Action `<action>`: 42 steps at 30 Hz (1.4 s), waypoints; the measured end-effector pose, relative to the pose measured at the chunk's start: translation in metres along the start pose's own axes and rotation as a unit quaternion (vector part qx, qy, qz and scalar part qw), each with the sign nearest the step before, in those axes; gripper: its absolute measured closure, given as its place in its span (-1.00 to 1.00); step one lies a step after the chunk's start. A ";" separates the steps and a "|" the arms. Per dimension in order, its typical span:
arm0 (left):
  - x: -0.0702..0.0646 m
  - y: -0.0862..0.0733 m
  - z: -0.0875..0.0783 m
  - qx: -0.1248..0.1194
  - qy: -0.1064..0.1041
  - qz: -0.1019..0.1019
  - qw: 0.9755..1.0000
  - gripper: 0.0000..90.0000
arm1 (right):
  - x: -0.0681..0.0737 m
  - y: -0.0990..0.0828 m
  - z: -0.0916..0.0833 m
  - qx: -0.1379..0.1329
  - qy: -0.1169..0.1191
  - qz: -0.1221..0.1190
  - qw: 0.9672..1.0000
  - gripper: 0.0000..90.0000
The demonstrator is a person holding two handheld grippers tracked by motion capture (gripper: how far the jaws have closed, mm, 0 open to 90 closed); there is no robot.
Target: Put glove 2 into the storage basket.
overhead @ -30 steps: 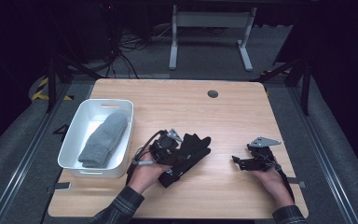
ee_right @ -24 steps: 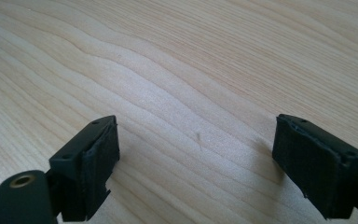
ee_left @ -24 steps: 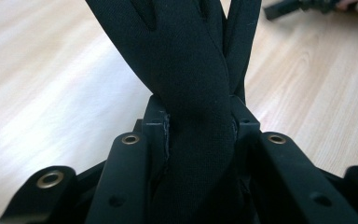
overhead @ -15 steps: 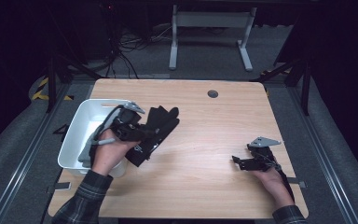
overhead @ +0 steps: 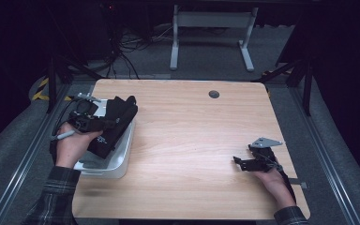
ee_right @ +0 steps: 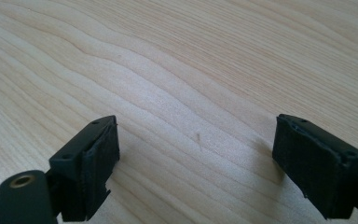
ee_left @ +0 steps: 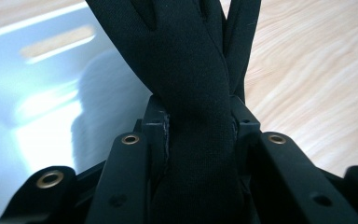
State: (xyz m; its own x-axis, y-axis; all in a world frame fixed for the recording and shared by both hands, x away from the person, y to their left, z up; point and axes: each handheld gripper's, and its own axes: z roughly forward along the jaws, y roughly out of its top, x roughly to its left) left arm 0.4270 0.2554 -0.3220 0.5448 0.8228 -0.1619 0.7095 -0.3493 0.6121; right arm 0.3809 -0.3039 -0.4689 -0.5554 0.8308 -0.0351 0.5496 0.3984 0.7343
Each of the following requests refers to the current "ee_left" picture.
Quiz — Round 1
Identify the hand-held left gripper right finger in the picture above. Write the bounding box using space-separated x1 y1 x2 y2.
229 94 261 175

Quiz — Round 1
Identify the white plastic bin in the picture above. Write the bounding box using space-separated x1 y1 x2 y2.
0 1 154 224

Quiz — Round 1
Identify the black glove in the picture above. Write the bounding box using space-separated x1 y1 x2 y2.
85 0 263 224

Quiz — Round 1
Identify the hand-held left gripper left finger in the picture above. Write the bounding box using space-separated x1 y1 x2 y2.
134 94 172 189

